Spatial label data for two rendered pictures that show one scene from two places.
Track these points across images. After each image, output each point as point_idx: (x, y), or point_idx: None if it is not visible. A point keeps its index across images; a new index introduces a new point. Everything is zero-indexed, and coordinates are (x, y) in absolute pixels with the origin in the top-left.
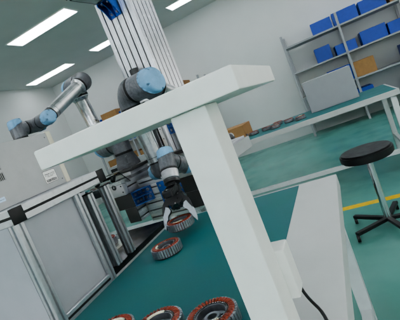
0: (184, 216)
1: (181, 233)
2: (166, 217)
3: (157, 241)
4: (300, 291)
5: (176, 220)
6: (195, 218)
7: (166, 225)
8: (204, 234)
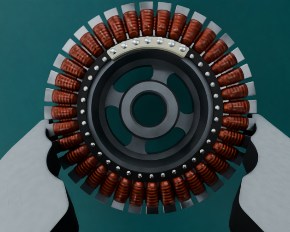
0: (116, 159)
1: (171, 131)
2: (272, 155)
3: None
4: None
5: (181, 155)
6: (49, 119)
7: (246, 76)
8: (30, 0)
